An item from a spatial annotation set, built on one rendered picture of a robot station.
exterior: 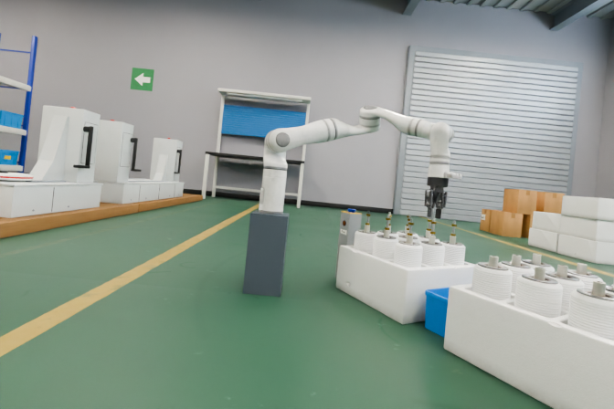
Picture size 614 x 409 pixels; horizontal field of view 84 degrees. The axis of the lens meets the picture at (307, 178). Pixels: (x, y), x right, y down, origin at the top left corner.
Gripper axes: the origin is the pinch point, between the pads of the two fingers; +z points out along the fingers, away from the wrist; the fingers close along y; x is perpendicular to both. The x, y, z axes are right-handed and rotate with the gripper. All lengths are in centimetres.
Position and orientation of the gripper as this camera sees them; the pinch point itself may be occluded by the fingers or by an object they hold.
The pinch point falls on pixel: (434, 214)
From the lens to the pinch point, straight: 137.8
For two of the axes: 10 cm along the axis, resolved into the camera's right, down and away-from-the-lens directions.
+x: 7.0, 0.6, -7.2
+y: -7.1, -0.8, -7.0
